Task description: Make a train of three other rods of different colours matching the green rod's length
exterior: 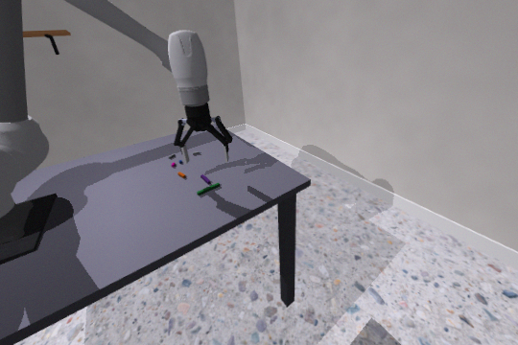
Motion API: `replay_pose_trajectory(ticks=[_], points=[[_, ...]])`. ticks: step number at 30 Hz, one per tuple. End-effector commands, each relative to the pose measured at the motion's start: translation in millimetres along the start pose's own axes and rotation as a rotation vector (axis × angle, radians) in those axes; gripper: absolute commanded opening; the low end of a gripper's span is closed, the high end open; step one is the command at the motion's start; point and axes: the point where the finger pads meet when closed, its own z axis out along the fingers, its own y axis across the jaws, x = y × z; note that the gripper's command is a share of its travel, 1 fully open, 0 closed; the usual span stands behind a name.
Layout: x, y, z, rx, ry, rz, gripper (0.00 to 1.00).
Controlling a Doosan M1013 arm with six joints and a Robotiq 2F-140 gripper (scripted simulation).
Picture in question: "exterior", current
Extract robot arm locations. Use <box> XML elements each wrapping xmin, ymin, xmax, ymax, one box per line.
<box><xmin>0</xmin><ymin>0</ymin><xmax>210</xmax><ymax>244</ymax></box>

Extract green rod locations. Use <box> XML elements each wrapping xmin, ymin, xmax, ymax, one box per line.
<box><xmin>197</xmin><ymin>183</ymin><xmax>220</xmax><ymax>196</ymax></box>

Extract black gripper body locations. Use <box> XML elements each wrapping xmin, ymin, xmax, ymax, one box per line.
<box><xmin>185</xmin><ymin>103</ymin><xmax>212</xmax><ymax>131</ymax></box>

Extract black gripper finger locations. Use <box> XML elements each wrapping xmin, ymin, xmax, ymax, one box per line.
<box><xmin>200</xmin><ymin>116</ymin><xmax>232</xmax><ymax>162</ymax></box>
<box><xmin>174</xmin><ymin>118</ymin><xmax>197</xmax><ymax>164</ymax></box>

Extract purple rod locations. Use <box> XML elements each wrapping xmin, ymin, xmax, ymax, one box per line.
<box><xmin>200</xmin><ymin>174</ymin><xmax>211</xmax><ymax>184</ymax></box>

